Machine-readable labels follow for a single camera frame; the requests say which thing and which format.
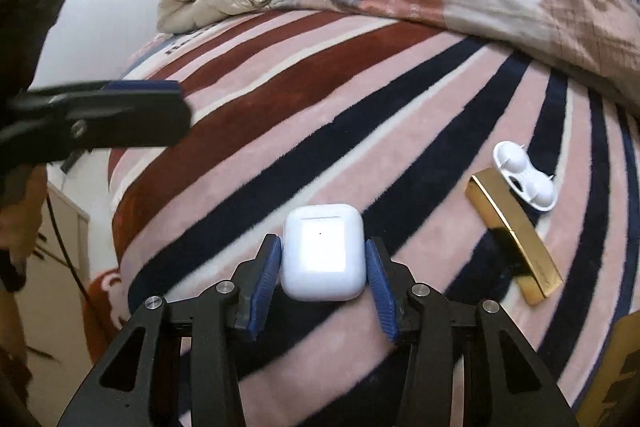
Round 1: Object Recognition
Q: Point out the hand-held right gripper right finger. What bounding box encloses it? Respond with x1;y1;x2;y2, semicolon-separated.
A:
364;238;581;427

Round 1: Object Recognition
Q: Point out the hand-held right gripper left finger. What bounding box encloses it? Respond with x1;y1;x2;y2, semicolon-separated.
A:
57;233;285;427

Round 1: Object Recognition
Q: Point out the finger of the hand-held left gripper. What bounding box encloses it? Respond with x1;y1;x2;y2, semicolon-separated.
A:
20;79;182;108
50;92;194;158

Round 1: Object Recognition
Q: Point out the white earbuds case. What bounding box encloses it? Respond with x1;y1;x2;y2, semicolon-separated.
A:
280;203;365;302

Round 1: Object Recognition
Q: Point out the brown cardboard box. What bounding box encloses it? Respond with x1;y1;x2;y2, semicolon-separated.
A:
575;314;640;427

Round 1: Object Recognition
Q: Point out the person's left hand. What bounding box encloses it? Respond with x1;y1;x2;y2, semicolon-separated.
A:
15;164;51;269

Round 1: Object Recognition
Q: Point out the cream nightstand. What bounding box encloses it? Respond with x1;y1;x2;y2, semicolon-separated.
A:
20;162;109;408

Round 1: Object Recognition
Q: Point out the gold bar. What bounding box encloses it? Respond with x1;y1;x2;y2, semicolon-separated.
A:
465;167;565;307

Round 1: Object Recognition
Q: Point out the white contact lens case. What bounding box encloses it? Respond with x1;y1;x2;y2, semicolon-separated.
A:
492;140;558;213

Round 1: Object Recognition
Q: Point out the black cable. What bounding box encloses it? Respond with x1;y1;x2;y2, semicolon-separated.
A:
45;192;109;334

